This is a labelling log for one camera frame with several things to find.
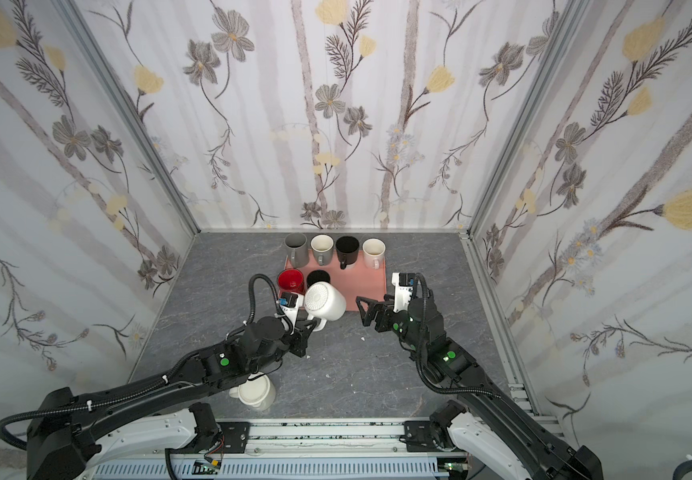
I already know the white ribbed mug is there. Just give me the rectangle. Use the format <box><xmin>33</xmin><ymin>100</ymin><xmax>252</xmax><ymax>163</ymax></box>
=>
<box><xmin>304</xmin><ymin>282</ymin><xmax>347</xmax><ymax>331</ymax></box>

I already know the red mug black handle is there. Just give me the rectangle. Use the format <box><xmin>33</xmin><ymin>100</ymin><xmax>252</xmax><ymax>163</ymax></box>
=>
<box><xmin>277</xmin><ymin>268</ymin><xmax>306</xmax><ymax>295</ymax></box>

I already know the pink mug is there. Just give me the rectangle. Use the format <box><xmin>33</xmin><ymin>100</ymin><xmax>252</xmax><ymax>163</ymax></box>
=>
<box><xmin>362</xmin><ymin>238</ymin><xmax>387</xmax><ymax>270</ymax></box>

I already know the cream mug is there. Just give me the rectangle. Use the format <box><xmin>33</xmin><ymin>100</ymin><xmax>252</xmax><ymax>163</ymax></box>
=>
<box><xmin>229</xmin><ymin>374</ymin><xmax>277</xmax><ymax>411</ymax></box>

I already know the black mug white base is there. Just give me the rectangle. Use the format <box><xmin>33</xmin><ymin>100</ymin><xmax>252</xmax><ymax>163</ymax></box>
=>
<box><xmin>335</xmin><ymin>236</ymin><xmax>360</xmax><ymax>270</ymax></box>

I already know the small grey mug white inside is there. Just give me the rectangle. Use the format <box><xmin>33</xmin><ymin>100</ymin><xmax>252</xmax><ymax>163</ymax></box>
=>
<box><xmin>310</xmin><ymin>234</ymin><xmax>335</xmax><ymax>266</ymax></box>

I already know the tall grey mug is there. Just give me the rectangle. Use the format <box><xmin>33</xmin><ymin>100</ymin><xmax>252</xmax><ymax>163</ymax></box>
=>
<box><xmin>284</xmin><ymin>233</ymin><xmax>310</xmax><ymax>269</ymax></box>

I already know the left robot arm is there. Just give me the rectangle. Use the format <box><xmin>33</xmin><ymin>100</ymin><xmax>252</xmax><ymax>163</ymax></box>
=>
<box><xmin>26</xmin><ymin>317</ymin><xmax>318</xmax><ymax>479</ymax></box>

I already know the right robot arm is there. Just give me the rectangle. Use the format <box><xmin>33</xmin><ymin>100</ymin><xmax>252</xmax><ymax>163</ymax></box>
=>
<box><xmin>356</xmin><ymin>295</ymin><xmax>604</xmax><ymax>479</ymax></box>

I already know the pink plastic tray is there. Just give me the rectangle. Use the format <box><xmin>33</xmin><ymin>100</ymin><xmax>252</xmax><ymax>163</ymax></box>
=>
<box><xmin>277</xmin><ymin>249</ymin><xmax>387</xmax><ymax>311</ymax></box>

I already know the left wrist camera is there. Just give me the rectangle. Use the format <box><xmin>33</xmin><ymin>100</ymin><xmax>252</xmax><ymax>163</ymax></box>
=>
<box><xmin>278</xmin><ymin>291</ymin><xmax>304</xmax><ymax>326</ymax></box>

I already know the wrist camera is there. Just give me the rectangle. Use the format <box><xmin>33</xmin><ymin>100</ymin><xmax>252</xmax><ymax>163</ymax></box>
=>
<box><xmin>278</xmin><ymin>291</ymin><xmax>304</xmax><ymax>326</ymax></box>
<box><xmin>392</xmin><ymin>272</ymin><xmax>417</xmax><ymax>313</ymax></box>

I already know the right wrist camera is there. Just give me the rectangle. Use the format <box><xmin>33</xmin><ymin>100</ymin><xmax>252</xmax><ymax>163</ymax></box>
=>
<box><xmin>392</xmin><ymin>272</ymin><xmax>417</xmax><ymax>313</ymax></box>

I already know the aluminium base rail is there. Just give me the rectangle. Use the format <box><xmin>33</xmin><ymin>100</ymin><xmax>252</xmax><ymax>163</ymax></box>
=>
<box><xmin>75</xmin><ymin>416</ymin><xmax>575</xmax><ymax>463</ymax></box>

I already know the white vented cable duct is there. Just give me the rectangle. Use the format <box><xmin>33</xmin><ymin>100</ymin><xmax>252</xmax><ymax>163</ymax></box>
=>
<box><xmin>88</xmin><ymin>457</ymin><xmax>449</xmax><ymax>479</ymax></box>

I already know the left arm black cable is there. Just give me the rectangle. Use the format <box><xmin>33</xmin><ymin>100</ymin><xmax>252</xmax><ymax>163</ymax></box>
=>
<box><xmin>0</xmin><ymin>374</ymin><xmax>173</xmax><ymax>451</ymax></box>

